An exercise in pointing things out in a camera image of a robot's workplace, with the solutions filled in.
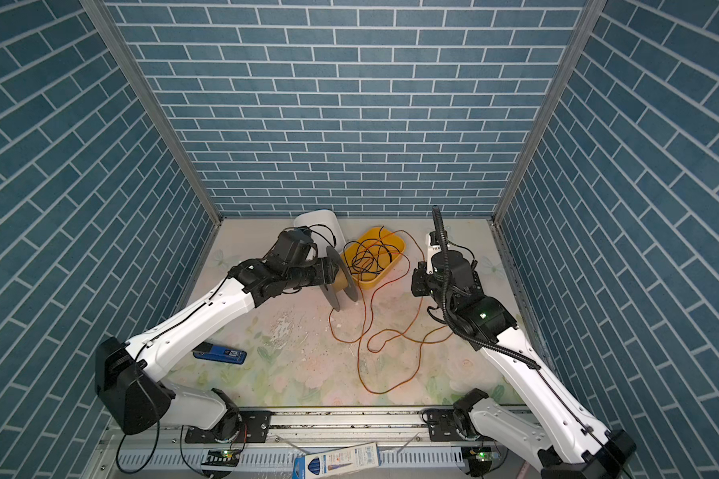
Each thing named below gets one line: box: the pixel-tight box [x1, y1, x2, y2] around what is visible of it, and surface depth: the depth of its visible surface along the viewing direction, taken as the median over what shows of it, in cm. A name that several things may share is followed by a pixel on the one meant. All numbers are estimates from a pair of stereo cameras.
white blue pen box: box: [292, 442, 381, 479], surface depth 69 cm
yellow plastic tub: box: [341, 227, 407, 289], surface depth 108 cm
